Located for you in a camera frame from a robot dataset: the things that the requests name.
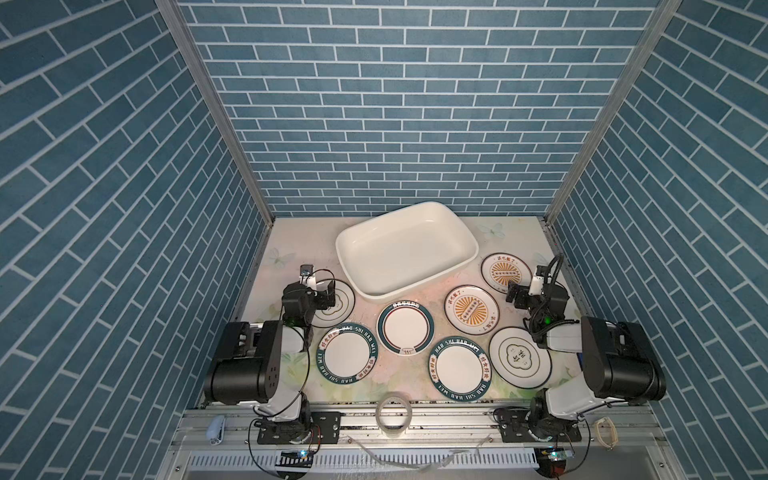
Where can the beige rubber band loop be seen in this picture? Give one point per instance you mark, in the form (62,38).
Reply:
(606,433)

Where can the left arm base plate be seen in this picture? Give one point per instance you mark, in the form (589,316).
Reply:
(316,427)

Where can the green rimmed plate left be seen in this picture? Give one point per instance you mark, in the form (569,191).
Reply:
(346,354)

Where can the green red rimmed plate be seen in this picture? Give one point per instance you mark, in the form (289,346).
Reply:
(405,328)

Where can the grey plastic device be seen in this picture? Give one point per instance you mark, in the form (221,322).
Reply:
(215,430)

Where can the clear tape roll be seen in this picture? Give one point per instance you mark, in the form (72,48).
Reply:
(394,415)

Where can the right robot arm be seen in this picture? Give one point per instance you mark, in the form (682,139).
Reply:
(618,363)

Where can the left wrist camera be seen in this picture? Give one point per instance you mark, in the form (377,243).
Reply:
(307,275)

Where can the green rimmed plate right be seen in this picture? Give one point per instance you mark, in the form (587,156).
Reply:
(459,369)

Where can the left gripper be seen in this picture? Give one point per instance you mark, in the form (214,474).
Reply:
(320,297)

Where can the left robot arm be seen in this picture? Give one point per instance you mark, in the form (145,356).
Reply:
(245,368)

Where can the white cloud-pattern plate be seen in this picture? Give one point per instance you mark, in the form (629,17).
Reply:
(341,310)
(519,360)

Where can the floral table mat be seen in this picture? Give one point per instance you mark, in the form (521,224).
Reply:
(447,332)

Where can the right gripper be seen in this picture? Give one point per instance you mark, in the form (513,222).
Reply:
(524,292)

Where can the orange sunburst plate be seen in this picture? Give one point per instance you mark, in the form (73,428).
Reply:
(472,310)
(500,269)

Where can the white cable tie strip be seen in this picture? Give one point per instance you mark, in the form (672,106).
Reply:
(408,460)

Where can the white plastic bin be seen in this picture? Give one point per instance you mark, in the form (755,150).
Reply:
(388,256)

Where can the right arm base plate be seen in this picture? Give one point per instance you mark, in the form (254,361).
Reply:
(519,425)

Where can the aluminium rail frame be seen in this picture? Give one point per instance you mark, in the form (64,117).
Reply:
(643,451)

